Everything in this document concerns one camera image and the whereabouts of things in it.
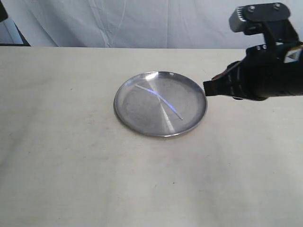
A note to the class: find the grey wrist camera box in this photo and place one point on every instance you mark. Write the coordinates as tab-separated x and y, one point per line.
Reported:
237	21

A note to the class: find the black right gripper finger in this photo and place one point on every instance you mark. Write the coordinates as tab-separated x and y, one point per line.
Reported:
219	85

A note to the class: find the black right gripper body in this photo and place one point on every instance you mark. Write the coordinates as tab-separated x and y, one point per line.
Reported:
274	68

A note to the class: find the white backdrop curtain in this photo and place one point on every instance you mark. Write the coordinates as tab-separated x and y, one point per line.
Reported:
190	24

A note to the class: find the round stainless steel plate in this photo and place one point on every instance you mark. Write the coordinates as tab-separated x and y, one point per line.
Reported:
144	113

